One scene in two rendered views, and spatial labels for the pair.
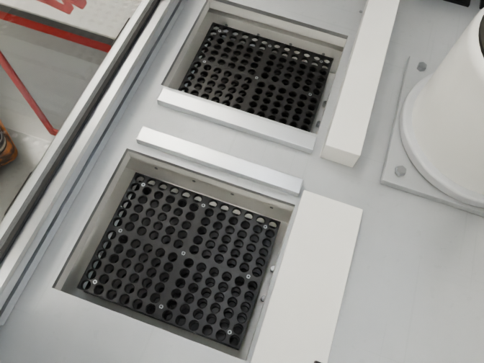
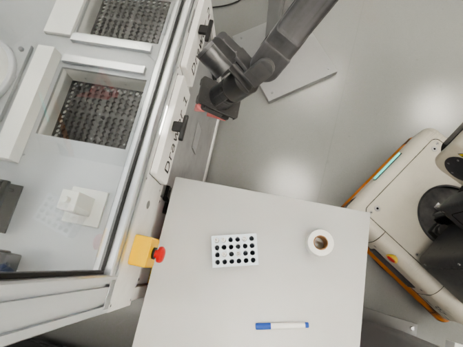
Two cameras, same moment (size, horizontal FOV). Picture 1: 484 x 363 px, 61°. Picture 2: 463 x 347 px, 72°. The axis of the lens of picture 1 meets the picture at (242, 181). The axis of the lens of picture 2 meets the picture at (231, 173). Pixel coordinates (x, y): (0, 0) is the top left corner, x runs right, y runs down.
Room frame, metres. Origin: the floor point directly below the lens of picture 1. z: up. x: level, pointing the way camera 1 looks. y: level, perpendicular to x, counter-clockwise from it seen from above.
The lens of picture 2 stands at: (0.86, 0.37, 1.68)
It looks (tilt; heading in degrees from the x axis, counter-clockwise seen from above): 74 degrees down; 185
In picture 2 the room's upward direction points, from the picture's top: 7 degrees counter-clockwise
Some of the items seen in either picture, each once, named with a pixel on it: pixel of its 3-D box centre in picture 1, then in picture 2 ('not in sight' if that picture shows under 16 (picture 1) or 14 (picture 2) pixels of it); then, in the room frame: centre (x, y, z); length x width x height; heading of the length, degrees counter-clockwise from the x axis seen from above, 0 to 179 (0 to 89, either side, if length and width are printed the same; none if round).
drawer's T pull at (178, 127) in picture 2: not in sight; (179, 127); (0.49, 0.22, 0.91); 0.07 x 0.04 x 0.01; 167
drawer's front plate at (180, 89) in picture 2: not in sight; (171, 130); (0.49, 0.19, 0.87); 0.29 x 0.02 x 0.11; 167
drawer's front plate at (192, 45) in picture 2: not in sight; (197, 36); (0.18, 0.26, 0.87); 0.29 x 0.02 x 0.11; 167
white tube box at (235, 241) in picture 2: not in sight; (234, 250); (0.81, 0.35, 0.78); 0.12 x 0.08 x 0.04; 92
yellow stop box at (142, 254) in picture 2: not in sight; (145, 251); (0.81, 0.13, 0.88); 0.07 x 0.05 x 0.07; 167
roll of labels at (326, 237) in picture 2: not in sight; (319, 243); (0.80, 0.58, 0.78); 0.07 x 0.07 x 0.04
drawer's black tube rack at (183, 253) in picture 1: (185, 258); not in sight; (0.14, 0.07, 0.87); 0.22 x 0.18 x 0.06; 77
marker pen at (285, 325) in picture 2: not in sight; (282, 326); (1.01, 0.47, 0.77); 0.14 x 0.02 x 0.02; 90
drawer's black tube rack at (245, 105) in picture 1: (255, 89); not in sight; (0.44, 0.00, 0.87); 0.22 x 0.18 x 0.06; 77
